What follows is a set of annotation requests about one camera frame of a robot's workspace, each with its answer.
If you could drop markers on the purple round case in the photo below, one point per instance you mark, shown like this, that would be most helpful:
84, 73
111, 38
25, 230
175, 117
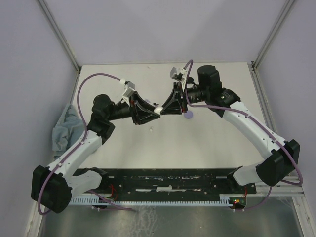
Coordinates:
188, 115

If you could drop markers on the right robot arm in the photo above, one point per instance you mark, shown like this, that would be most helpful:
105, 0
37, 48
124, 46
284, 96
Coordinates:
280, 157

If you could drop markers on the aluminium frame post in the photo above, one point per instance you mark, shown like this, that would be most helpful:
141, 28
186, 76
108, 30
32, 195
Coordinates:
58, 33
273, 33

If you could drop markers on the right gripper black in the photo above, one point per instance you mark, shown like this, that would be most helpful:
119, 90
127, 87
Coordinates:
172, 105

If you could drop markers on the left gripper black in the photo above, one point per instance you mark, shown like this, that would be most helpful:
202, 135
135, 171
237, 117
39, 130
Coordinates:
146, 116

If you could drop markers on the left aluminium frame post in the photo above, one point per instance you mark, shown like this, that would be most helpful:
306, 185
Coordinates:
58, 33

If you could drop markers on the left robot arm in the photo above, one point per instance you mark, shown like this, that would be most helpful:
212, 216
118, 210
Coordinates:
55, 185

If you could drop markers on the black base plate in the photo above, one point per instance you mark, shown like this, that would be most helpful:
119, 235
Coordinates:
197, 184

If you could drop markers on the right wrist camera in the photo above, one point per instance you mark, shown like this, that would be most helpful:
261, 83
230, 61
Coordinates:
180, 75

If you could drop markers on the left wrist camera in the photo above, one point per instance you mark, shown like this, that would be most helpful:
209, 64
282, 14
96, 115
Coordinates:
129, 89

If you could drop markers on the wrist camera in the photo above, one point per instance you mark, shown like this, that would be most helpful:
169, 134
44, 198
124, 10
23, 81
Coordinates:
129, 89
180, 75

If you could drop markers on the blue cloth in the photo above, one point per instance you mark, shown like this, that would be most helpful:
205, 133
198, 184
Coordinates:
67, 131

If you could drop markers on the light blue cable duct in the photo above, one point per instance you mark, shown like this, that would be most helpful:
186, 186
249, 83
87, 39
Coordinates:
91, 199

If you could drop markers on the white earbud charging case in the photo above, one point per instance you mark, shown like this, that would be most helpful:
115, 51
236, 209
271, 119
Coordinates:
158, 110

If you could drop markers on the right aluminium frame post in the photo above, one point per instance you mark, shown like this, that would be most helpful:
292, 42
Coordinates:
273, 33

